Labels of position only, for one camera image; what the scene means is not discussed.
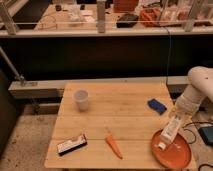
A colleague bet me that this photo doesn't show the white plastic bottle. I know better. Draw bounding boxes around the white plastic bottle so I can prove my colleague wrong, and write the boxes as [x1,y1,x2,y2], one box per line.
[158,116,181,150]

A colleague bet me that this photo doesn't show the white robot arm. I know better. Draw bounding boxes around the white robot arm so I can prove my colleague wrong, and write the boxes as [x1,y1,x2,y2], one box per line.
[169,66,213,125]

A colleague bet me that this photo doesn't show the orange ceramic bowl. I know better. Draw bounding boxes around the orange ceramic bowl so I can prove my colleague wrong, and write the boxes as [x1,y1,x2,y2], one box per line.
[151,130,192,169]

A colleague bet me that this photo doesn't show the black power adapter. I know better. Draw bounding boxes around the black power adapter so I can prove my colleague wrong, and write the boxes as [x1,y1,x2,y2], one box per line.
[198,125,213,147]

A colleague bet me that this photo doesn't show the blue rectangular block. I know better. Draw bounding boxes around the blue rectangular block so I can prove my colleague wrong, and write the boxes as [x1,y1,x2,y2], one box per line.
[148,99,167,115]

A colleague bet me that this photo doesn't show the orange carrot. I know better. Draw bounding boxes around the orange carrot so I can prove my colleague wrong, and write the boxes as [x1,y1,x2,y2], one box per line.
[105,134,123,159]

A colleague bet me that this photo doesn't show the translucent plastic cup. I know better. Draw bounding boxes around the translucent plastic cup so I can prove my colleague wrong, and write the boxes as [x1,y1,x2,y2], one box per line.
[73,89,89,111]

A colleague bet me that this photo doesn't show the orange basket on bench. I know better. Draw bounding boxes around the orange basket on bench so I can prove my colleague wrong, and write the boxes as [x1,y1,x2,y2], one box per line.
[139,8,160,27]

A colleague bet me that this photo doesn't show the black pouch on bench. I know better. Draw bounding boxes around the black pouch on bench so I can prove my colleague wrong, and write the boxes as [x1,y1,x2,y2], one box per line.
[116,13,139,28]

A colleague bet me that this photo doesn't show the black and red box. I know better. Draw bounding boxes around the black and red box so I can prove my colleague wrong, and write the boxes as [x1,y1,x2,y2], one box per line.
[57,134,87,156]

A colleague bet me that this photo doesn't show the hanging black cable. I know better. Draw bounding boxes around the hanging black cable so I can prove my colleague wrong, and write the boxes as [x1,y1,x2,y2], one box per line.
[162,25,173,84]

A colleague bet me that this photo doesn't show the grey metal rail beam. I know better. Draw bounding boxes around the grey metal rail beam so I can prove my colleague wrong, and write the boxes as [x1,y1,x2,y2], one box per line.
[9,76,189,99]

